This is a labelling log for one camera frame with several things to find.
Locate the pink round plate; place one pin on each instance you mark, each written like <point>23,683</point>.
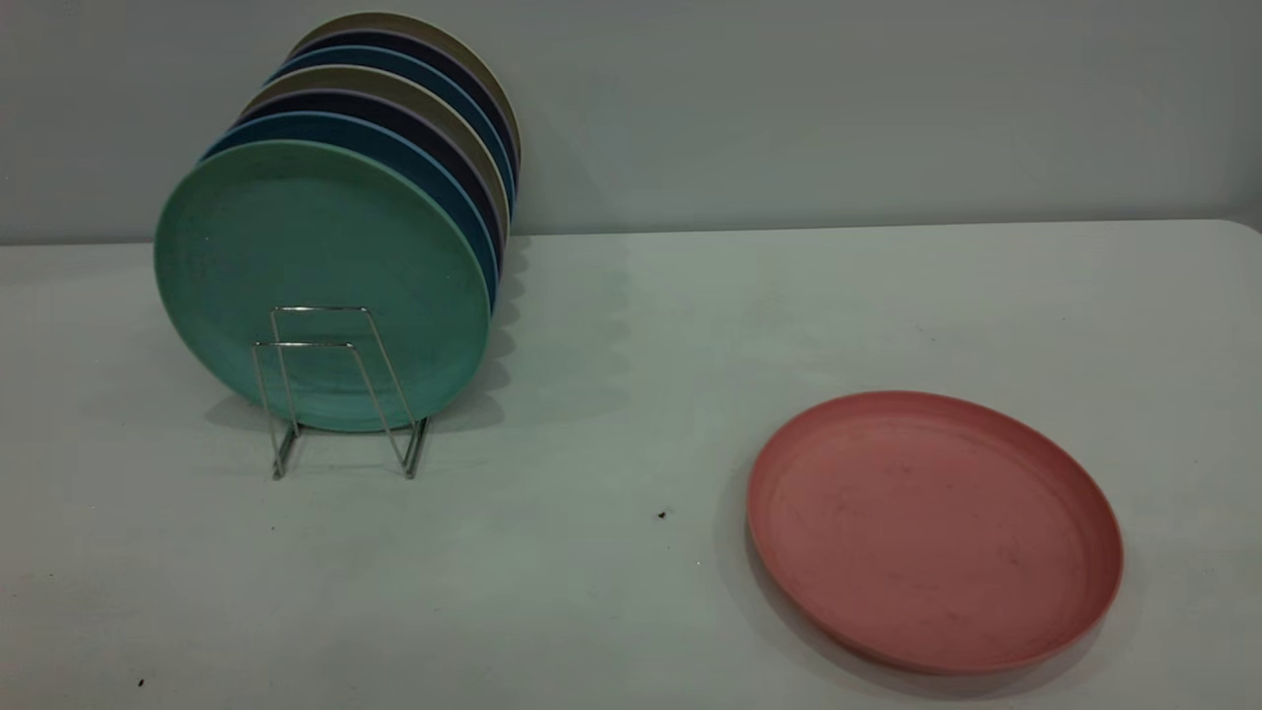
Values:
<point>927,532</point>

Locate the blue round plate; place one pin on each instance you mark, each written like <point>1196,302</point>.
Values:
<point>394,143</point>
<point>414,63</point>

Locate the dark purple round plate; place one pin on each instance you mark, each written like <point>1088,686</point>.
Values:
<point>414,118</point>
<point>434,49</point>

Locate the green round plate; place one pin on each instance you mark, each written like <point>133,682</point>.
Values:
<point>315,247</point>

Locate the beige round plate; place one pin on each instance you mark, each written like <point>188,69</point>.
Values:
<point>394,84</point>
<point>424,25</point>

